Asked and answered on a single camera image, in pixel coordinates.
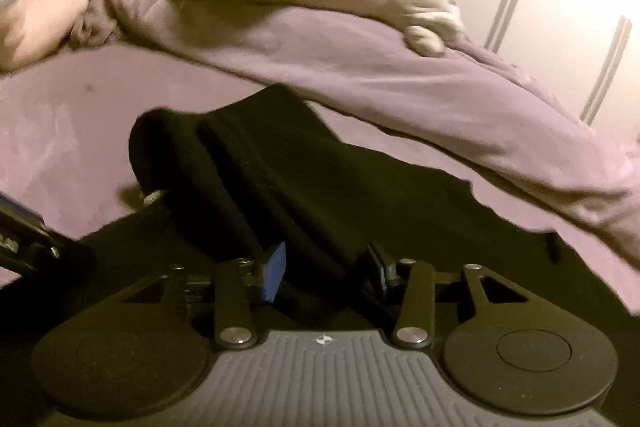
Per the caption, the pink plush toy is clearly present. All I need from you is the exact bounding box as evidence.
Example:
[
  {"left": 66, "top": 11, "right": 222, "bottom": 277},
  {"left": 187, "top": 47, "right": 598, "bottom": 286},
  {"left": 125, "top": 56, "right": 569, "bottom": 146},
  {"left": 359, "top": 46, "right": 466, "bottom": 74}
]
[{"left": 1, "top": 0, "right": 89, "bottom": 72}]

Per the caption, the purple bed sheet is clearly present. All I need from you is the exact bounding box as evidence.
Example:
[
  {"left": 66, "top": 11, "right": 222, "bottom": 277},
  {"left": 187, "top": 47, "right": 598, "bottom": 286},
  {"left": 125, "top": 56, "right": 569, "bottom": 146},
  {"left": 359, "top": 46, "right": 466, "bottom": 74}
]
[{"left": 1, "top": 44, "right": 639, "bottom": 314}]

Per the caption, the purple duvet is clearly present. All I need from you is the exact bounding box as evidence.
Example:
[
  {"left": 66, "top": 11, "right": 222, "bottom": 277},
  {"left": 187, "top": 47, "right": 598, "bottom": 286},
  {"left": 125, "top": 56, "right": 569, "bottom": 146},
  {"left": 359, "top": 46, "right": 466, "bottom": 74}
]
[{"left": 70, "top": 0, "right": 639, "bottom": 262}]

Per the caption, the black sweater with headphone logo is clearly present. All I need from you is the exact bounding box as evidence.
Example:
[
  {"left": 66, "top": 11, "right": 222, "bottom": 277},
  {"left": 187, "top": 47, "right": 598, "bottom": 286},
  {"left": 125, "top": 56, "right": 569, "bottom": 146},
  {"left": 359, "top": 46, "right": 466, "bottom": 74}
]
[{"left": 0, "top": 83, "right": 640, "bottom": 427}]

